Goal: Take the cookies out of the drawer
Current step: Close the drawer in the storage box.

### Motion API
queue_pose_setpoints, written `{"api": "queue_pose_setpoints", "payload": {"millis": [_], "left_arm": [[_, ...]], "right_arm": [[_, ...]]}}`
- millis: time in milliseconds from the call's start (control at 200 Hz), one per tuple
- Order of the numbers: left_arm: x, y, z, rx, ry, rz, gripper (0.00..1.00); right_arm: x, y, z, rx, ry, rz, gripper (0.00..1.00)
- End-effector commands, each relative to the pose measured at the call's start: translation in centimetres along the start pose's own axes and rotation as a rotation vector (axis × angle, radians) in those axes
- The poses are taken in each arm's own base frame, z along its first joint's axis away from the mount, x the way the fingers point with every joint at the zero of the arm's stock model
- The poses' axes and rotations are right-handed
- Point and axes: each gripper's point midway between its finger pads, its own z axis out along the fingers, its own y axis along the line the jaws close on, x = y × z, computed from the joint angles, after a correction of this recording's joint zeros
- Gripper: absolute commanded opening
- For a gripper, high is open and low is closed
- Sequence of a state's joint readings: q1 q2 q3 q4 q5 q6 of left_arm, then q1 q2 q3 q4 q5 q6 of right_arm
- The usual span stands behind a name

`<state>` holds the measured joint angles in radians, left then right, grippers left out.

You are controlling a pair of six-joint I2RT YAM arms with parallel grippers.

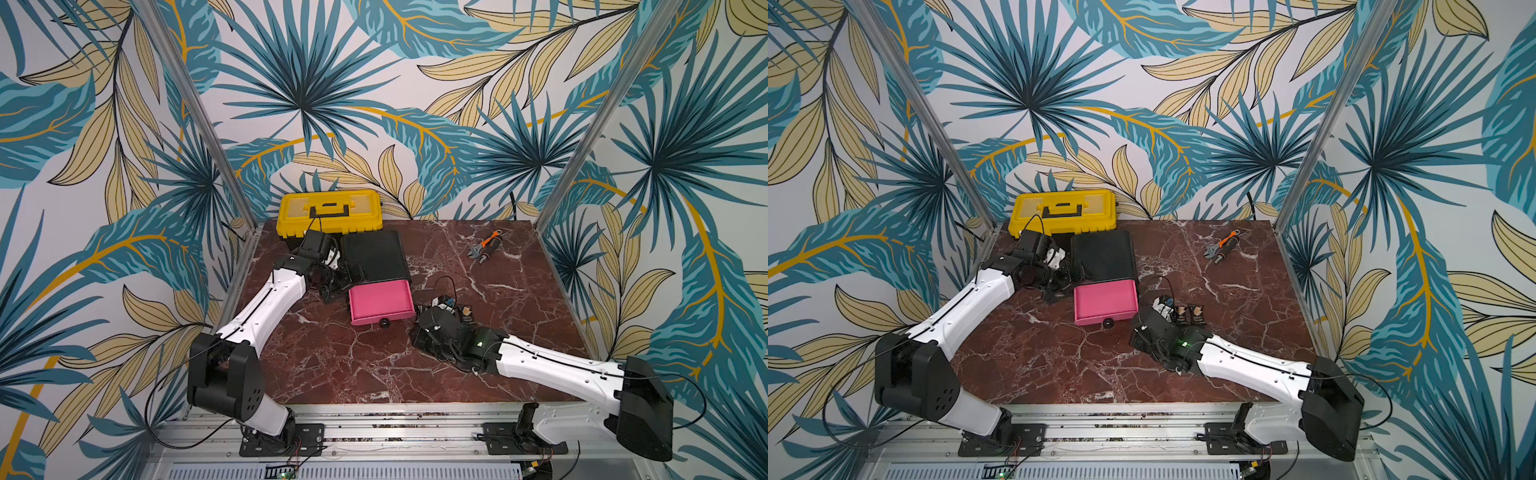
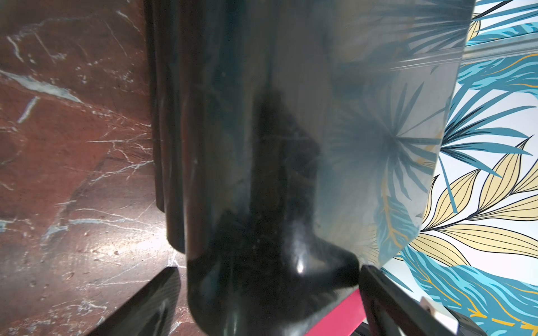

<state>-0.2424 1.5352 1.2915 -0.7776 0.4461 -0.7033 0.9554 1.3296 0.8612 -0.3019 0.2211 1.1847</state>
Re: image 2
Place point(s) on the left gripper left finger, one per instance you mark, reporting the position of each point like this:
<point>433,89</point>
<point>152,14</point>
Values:
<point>149,312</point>

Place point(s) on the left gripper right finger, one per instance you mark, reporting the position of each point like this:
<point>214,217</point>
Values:
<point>390,311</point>

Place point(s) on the pink top drawer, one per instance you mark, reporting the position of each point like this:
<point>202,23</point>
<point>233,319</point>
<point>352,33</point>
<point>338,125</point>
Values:
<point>342,320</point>

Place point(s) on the black drawer cabinet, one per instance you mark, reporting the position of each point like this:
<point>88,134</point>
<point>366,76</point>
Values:
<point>294,143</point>

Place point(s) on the right aluminium corner post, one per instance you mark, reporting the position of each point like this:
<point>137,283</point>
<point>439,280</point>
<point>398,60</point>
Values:
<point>510,47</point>

